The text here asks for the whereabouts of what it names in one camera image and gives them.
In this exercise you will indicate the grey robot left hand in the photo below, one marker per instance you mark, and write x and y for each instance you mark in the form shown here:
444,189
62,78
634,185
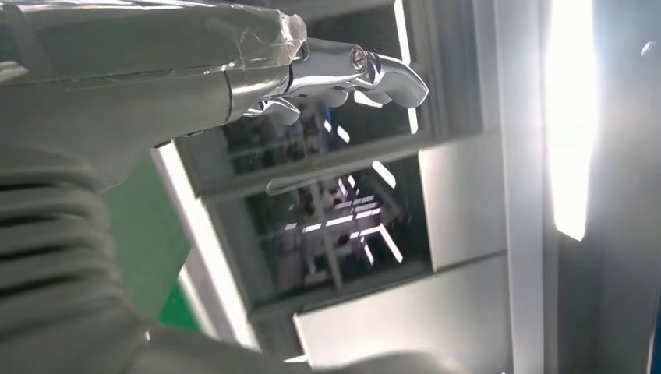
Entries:
129,77

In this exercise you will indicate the green conveyor belt aluminium frame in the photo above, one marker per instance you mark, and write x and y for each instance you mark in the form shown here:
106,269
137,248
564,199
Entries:
150,242

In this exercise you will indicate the glass partition aluminium frame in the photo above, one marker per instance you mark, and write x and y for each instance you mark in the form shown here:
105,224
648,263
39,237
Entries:
335,237

